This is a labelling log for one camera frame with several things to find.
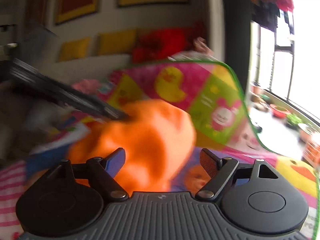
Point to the hanging clothes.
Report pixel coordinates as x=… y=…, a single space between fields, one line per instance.
x=266 y=12

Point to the colourful cartoon play mat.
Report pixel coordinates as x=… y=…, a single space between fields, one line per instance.
x=46 y=196

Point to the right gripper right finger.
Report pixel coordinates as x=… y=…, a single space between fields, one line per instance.
x=220 y=170

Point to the yellow cushion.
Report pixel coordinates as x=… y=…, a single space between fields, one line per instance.
x=118 y=42
x=73 y=50

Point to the yellow cushion left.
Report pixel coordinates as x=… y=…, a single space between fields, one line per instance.
x=73 y=50

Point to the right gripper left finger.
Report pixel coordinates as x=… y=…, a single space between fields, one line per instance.
x=101 y=174

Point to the red blanket pile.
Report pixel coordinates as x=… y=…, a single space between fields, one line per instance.
x=159 y=44

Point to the yellow cushion middle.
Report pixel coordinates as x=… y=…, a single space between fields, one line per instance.
x=118 y=42

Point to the pink garment on sofa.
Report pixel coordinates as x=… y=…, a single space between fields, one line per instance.
x=87 y=86

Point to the red plant pot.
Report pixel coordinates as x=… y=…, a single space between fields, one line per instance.
x=278 y=111

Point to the white sofa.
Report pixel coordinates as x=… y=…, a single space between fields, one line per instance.
x=94 y=67

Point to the orange pumpkin costume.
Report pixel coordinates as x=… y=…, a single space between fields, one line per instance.
x=158 y=139

